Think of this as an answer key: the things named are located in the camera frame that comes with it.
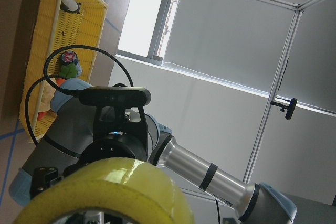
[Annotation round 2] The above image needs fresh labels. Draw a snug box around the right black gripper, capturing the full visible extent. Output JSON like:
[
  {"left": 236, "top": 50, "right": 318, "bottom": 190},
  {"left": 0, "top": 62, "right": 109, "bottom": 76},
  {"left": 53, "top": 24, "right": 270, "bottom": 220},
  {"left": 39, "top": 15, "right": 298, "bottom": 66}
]
[{"left": 29, "top": 106, "right": 149, "bottom": 199}]

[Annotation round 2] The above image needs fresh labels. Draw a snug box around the yellow tape roll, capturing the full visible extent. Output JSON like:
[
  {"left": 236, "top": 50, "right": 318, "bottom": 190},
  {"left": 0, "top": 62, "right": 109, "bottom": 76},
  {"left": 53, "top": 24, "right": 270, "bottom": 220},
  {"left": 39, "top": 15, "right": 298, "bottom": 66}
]
[{"left": 14, "top": 157, "right": 195, "bottom": 223}]

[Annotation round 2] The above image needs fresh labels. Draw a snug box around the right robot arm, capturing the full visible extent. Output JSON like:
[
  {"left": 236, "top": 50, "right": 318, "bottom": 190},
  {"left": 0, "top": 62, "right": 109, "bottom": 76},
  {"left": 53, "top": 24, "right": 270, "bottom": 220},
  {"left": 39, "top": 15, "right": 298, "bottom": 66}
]
[{"left": 10, "top": 78, "right": 297, "bottom": 223}]

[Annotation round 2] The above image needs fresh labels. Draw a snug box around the yellow woven basket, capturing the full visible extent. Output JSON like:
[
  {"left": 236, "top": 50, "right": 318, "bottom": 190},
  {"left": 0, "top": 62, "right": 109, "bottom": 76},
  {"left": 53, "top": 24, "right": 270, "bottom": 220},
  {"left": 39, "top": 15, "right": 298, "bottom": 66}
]
[{"left": 19, "top": 0, "right": 108, "bottom": 140}]

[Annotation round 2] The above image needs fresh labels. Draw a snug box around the toy croissant bread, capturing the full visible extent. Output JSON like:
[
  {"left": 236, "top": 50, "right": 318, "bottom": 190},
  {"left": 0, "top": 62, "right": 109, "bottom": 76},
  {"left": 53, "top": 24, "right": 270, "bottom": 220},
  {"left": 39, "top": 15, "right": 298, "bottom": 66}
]
[{"left": 39, "top": 81, "right": 56, "bottom": 112}]

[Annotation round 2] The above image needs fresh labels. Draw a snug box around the orange toy carrot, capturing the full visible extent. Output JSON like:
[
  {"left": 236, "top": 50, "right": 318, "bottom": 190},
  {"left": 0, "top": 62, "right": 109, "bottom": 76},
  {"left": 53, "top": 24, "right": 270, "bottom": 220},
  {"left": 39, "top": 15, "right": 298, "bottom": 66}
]
[{"left": 37, "top": 68, "right": 69, "bottom": 121}]

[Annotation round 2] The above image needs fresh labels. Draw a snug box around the toy panda figure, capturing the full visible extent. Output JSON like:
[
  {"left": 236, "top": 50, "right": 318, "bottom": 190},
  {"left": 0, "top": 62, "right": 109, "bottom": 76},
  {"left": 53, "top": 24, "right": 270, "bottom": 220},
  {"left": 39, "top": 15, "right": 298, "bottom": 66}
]
[{"left": 60, "top": 0, "right": 81, "bottom": 14}]

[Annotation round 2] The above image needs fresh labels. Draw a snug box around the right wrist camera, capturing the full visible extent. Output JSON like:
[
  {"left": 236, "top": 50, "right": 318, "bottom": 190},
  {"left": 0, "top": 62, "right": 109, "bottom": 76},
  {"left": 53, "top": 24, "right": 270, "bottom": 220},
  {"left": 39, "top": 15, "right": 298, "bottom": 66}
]
[{"left": 78, "top": 87, "right": 151, "bottom": 109}]

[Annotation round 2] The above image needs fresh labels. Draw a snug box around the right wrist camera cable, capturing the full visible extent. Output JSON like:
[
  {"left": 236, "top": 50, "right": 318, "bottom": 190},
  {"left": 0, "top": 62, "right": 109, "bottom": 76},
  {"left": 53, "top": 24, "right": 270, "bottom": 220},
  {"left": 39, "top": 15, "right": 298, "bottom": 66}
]
[{"left": 25, "top": 45, "right": 134, "bottom": 146}]

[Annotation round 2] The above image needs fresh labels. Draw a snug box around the black side camera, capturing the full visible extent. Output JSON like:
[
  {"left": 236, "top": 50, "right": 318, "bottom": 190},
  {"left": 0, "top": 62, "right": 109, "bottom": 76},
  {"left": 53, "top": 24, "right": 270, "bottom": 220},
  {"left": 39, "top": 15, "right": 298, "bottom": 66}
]
[{"left": 270, "top": 98, "right": 298, "bottom": 120}]

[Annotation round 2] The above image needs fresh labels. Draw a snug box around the aluminium frame post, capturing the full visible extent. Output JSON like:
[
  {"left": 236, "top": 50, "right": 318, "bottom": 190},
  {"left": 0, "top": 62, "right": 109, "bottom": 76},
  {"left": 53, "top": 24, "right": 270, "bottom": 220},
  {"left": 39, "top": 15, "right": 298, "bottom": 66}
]
[{"left": 243, "top": 0, "right": 325, "bottom": 183}]

